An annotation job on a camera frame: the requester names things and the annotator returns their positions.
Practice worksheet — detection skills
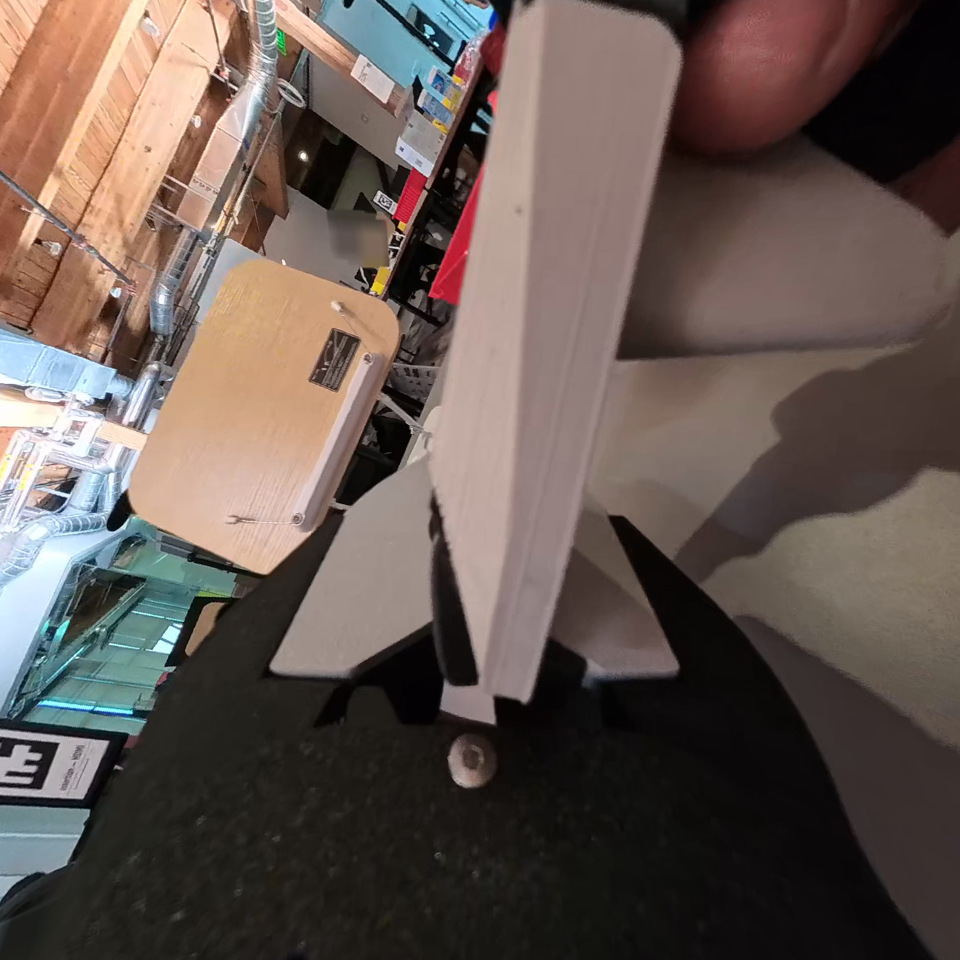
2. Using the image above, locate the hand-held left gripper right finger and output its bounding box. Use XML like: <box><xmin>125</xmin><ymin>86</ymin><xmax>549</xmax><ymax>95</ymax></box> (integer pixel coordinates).
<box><xmin>546</xmin><ymin>502</ymin><xmax>681</xmax><ymax>689</ymax></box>

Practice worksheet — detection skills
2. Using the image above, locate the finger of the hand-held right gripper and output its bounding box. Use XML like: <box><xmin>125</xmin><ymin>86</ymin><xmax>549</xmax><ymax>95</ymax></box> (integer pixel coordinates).
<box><xmin>613</xmin><ymin>133</ymin><xmax>950</xmax><ymax>363</ymax></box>
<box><xmin>431</xmin><ymin>0</ymin><xmax>685</xmax><ymax>704</ymax></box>

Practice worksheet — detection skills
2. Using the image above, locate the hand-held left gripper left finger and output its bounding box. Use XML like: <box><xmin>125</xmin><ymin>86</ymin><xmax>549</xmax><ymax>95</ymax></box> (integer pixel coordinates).
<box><xmin>268</xmin><ymin>448</ymin><xmax>481</xmax><ymax>687</ymax></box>

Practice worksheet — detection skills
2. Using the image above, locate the red plastic storage bin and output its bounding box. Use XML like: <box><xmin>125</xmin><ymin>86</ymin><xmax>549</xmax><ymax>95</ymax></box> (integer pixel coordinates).
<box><xmin>429</xmin><ymin>90</ymin><xmax>500</xmax><ymax>306</ymax></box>

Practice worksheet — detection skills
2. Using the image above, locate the person's right hand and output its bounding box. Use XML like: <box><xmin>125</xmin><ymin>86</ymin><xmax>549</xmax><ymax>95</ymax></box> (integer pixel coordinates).
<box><xmin>671</xmin><ymin>0</ymin><xmax>927</xmax><ymax>156</ymax></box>

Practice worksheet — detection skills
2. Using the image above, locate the wooden book stand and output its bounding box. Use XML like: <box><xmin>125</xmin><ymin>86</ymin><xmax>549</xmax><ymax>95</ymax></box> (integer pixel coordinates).
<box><xmin>129</xmin><ymin>258</ymin><xmax>445</xmax><ymax>577</ymax></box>

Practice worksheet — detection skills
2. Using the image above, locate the framed marker sign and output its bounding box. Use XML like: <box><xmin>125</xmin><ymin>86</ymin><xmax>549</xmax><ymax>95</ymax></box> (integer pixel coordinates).
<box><xmin>0</xmin><ymin>718</ymin><xmax>127</xmax><ymax>809</ymax></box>

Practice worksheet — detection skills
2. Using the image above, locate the silver air duct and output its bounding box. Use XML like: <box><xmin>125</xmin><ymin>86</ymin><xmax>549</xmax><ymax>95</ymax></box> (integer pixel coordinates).
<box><xmin>146</xmin><ymin>0</ymin><xmax>301</xmax><ymax>339</ymax></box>

